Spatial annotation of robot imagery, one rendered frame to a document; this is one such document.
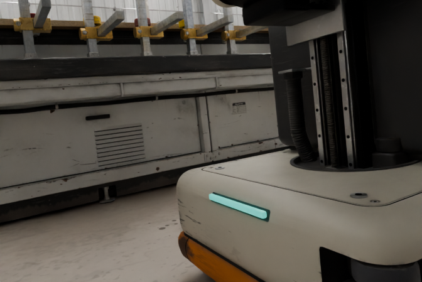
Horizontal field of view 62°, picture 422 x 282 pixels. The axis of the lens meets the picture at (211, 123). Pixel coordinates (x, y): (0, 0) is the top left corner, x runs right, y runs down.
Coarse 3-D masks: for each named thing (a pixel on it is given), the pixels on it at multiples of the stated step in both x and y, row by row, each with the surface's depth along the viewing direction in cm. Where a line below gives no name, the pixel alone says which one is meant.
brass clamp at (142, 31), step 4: (136, 28) 165; (140, 28) 166; (144, 28) 167; (148, 28) 168; (136, 32) 165; (140, 32) 165; (144, 32) 167; (148, 32) 168; (136, 36) 166; (140, 36) 167; (144, 36) 167; (148, 36) 168; (152, 36) 169; (156, 36) 170; (160, 36) 171
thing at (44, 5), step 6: (42, 0) 118; (48, 0) 119; (42, 6) 118; (48, 6) 119; (36, 12) 131; (42, 12) 124; (48, 12) 125; (36, 18) 133; (42, 18) 132; (36, 24) 139; (42, 24) 140
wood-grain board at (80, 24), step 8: (0, 24) 151; (8, 24) 153; (56, 24) 162; (64, 24) 164; (72, 24) 166; (80, 24) 168; (120, 24) 178; (128, 24) 180; (152, 24) 187; (176, 24) 194; (200, 24) 202; (256, 32) 228; (264, 32) 231
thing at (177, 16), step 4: (176, 12) 144; (180, 12) 145; (168, 16) 151; (172, 16) 148; (176, 16) 144; (180, 16) 145; (164, 20) 155; (168, 20) 151; (172, 20) 148; (176, 20) 147; (180, 20) 147; (156, 24) 162; (160, 24) 158; (164, 24) 155; (168, 24) 153; (172, 24) 154; (152, 28) 167; (156, 28) 162; (160, 28) 159; (164, 28) 159; (152, 32) 167; (156, 32) 165; (160, 32) 166
